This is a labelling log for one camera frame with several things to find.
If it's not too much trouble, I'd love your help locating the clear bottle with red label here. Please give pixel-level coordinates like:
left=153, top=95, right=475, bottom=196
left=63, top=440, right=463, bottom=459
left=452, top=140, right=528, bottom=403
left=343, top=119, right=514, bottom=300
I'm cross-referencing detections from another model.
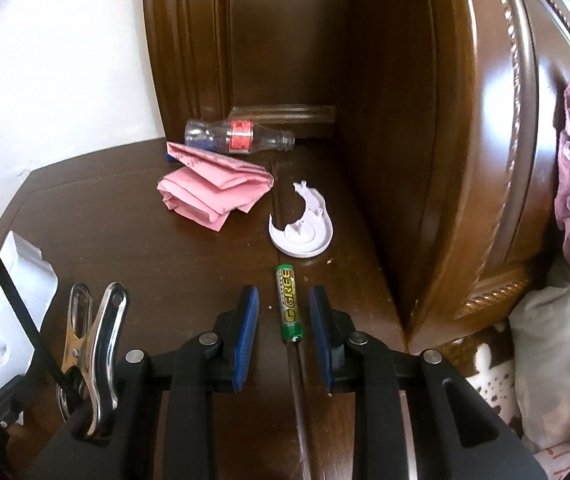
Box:
left=184, top=118, right=296, bottom=153

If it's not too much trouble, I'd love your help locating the brown polka dot blanket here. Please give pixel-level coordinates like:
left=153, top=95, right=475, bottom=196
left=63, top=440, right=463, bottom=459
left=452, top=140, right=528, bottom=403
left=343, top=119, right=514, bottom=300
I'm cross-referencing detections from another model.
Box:
left=465, top=322, right=523, bottom=428

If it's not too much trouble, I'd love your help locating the pink cloth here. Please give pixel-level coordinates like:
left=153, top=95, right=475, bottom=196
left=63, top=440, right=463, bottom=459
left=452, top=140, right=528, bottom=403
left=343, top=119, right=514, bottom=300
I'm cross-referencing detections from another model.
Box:
left=157, top=141, right=275, bottom=232

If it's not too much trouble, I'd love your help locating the black braided cable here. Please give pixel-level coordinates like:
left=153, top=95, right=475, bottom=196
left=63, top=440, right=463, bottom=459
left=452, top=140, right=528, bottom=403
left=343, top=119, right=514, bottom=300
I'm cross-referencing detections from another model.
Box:
left=0, top=206, right=80, bottom=401

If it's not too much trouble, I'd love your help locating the broken white plastic disc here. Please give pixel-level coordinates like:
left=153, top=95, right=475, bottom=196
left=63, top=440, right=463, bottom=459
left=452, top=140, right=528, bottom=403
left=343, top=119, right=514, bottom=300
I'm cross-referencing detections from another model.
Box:
left=268, top=180, right=336, bottom=259

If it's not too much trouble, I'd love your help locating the wooden nightstand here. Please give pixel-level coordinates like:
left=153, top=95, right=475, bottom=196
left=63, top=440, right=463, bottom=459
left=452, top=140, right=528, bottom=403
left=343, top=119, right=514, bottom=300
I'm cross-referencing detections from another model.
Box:
left=0, top=137, right=416, bottom=480

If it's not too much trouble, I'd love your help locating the white plastic tray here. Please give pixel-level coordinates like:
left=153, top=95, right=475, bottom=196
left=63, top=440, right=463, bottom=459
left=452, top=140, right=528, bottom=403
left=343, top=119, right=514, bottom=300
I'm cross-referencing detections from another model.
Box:
left=0, top=230, right=59, bottom=406

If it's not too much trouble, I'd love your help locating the green battery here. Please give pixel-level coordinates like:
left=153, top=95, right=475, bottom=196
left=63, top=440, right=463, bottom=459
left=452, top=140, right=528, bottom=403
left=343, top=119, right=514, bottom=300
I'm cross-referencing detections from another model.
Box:
left=276, top=264, right=306, bottom=345

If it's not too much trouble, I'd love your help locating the silver metal spring clip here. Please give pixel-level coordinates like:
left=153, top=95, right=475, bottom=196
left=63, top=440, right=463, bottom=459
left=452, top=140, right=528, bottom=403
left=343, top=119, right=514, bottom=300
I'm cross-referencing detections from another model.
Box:
left=56, top=282, right=130, bottom=445

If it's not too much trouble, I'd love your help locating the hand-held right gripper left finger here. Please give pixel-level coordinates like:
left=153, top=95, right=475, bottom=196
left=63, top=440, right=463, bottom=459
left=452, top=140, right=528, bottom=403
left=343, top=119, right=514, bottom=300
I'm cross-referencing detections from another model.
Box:
left=25, top=285, right=261, bottom=480

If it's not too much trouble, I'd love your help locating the wooden headboard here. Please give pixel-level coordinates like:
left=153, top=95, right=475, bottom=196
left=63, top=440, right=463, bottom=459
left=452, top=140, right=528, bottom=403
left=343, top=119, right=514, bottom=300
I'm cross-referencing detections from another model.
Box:
left=142, top=0, right=570, bottom=356

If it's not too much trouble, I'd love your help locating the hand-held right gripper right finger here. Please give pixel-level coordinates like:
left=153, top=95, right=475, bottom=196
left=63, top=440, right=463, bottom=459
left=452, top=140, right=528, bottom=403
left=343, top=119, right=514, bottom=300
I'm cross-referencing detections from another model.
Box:
left=310, top=285, right=548, bottom=480

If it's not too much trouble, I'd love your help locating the white pillow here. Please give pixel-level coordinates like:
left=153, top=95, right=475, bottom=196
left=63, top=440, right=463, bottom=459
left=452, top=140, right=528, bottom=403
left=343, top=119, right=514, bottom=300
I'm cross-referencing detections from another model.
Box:
left=508, top=260, right=570, bottom=456

